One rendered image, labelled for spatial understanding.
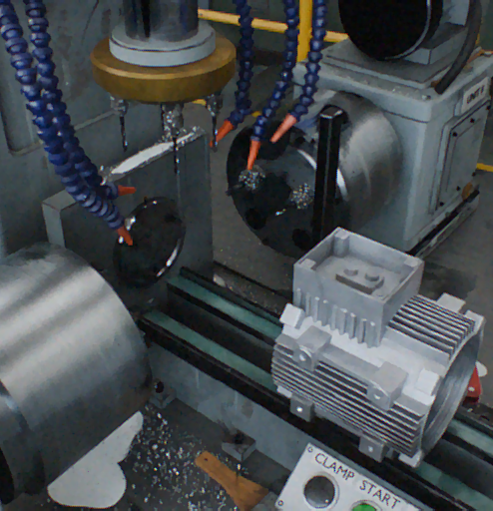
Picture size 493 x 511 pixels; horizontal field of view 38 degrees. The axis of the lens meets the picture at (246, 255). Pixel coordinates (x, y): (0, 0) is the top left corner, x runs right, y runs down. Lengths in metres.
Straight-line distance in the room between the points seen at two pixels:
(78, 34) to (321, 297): 0.52
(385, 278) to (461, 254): 0.64
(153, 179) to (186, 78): 0.26
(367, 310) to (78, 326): 0.32
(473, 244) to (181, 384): 0.72
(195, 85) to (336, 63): 0.54
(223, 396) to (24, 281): 0.38
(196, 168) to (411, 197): 0.41
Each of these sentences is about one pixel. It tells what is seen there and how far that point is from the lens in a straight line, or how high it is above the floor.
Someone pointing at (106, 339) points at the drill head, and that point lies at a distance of 0.81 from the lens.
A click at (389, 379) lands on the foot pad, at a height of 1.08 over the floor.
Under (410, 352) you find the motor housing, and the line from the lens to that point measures 0.84.
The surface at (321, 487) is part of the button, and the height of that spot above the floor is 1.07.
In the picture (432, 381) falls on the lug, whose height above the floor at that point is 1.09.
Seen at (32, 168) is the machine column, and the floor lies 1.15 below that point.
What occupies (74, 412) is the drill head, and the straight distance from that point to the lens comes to 0.80.
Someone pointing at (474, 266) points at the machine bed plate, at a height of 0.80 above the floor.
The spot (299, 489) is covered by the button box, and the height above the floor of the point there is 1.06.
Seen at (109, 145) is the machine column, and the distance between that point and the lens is 1.17.
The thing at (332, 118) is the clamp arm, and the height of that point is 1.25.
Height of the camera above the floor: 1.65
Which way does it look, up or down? 36 degrees down
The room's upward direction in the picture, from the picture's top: straight up
